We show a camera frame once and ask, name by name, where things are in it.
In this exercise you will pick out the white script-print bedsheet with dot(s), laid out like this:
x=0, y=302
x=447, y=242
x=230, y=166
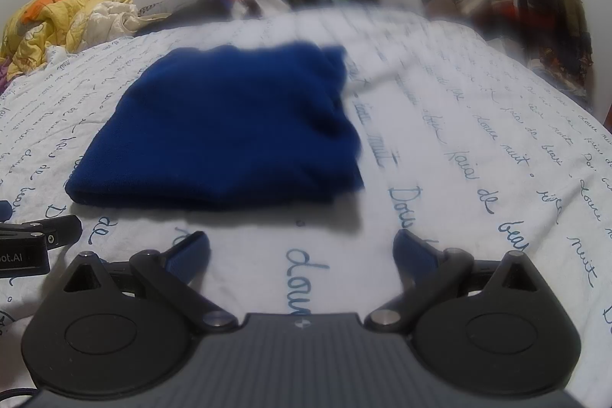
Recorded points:
x=454, y=102

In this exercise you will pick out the black clothing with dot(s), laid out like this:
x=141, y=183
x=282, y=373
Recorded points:
x=201, y=13

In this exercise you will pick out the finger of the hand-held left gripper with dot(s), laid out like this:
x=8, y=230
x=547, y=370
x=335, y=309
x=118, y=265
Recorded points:
x=5, y=209
x=52, y=231

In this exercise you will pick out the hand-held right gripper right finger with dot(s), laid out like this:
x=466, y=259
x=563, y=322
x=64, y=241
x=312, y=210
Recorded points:
x=417, y=255

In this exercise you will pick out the blue beaded sweater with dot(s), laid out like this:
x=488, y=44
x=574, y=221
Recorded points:
x=215, y=126

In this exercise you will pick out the purple patterned cloth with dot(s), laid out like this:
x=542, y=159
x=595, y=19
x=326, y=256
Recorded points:
x=4, y=76

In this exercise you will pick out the grey clothing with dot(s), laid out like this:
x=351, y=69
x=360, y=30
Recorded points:
x=177, y=1

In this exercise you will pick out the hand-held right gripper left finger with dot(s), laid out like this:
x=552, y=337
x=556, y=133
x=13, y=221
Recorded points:
x=189, y=252

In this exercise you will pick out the yellow quilt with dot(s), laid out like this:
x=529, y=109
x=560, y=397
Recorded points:
x=52, y=21

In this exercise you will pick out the pile of mixed clothes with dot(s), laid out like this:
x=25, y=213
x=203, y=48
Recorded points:
x=502, y=16

